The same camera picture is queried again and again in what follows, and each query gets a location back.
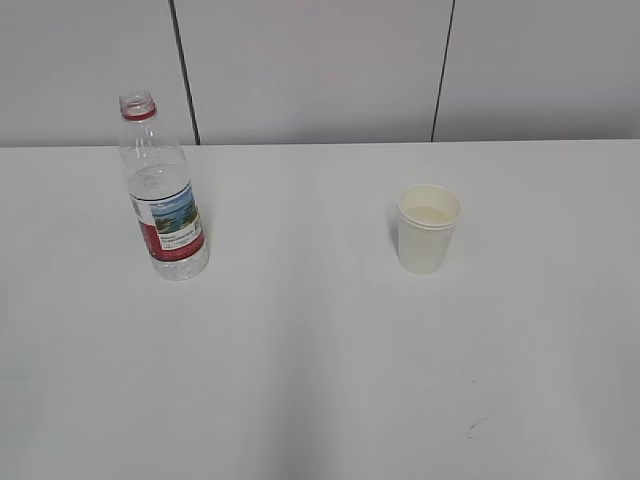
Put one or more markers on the white paper cup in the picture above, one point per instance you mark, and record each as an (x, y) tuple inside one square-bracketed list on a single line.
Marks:
[(427, 218)]

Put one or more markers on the clear plastic water bottle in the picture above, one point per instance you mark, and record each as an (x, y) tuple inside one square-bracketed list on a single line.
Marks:
[(160, 189)]

